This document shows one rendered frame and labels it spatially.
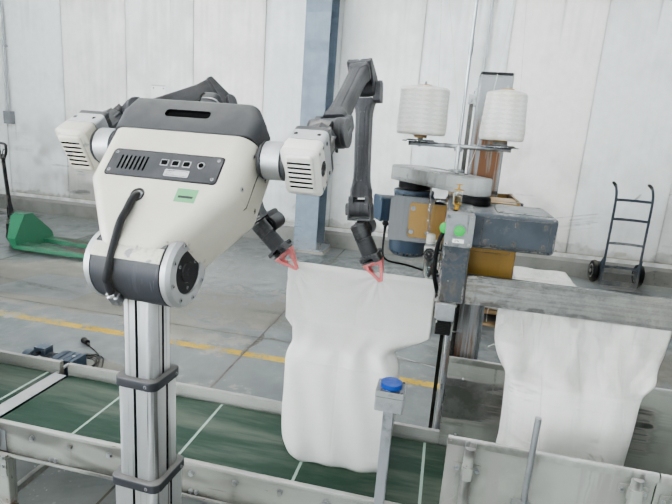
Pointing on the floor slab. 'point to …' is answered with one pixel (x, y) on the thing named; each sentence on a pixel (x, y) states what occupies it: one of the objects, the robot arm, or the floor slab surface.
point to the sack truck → (625, 245)
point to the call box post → (383, 457)
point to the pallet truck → (32, 229)
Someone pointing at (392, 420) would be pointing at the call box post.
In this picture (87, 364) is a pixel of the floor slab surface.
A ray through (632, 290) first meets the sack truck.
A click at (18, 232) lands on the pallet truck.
